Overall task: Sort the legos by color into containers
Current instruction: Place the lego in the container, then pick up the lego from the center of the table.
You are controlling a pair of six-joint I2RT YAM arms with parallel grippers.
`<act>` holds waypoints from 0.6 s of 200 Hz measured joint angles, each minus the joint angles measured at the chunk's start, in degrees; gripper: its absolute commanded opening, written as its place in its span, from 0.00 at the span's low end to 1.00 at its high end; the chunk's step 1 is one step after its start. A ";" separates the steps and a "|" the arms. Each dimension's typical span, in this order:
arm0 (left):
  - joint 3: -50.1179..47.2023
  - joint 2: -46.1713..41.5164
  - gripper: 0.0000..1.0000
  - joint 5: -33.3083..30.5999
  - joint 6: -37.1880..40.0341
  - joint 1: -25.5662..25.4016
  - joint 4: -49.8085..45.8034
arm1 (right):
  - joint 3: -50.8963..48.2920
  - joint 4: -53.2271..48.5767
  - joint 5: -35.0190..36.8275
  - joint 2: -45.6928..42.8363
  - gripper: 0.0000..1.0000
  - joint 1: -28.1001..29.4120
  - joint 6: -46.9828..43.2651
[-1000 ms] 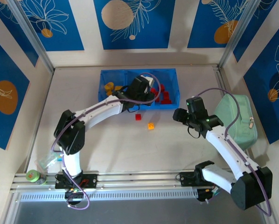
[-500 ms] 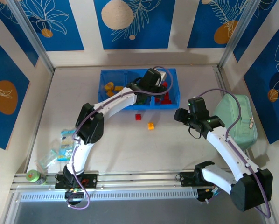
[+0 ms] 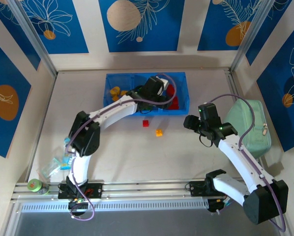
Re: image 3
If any purple cable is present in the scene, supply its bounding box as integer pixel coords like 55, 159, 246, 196
206, 94, 287, 233
64, 73, 177, 221

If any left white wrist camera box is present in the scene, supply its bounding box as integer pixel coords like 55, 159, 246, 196
156, 76, 171, 96

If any red sloped lego brick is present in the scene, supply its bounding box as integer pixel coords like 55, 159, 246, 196
168, 96, 179, 110

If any aluminium frame post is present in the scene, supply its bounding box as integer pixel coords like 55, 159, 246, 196
229, 0, 278, 74
8, 0, 59, 77

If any aluminium side rail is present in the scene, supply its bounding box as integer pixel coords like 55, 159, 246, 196
225, 69, 245, 105

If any green tape roll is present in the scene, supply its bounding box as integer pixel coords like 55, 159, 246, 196
27, 178, 50, 196

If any mint green zipper case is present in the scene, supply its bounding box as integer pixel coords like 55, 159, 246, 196
223, 98, 272, 159

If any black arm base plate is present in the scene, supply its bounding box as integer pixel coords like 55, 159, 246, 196
189, 180, 235, 197
58, 182, 103, 200

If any aluminium front rail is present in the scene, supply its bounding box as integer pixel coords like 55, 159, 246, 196
10, 179, 279, 201

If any blue three-compartment bin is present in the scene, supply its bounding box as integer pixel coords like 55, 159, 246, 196
105, 72, 190, 116

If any white slotted cable duct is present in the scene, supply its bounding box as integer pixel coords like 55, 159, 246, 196
21, 199, 209, 213

